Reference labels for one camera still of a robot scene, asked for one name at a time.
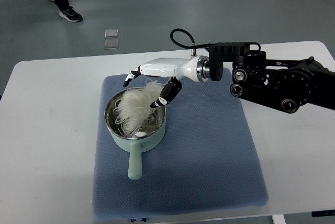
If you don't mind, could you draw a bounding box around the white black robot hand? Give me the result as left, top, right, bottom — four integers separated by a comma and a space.
123, 55, 210, 108

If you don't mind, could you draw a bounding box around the white vermicelli bundle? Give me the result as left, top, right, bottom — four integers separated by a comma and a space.
113, 79, 163, 138

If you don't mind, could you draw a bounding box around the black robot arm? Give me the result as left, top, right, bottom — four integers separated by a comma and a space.
171, 29, 334, 114

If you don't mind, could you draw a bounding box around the mint green steel pot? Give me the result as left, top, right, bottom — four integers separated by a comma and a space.
104, 90, 166, 180

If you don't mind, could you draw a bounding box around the blue textured mat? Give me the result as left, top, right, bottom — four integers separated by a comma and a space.
93, 69, 268, 220

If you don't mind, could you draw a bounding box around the upper floor metal plate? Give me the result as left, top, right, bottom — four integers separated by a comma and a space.
105, 29, 118, 38

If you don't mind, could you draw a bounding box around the wire steaming rack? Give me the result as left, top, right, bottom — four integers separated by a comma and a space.
141, 111, 161, 132

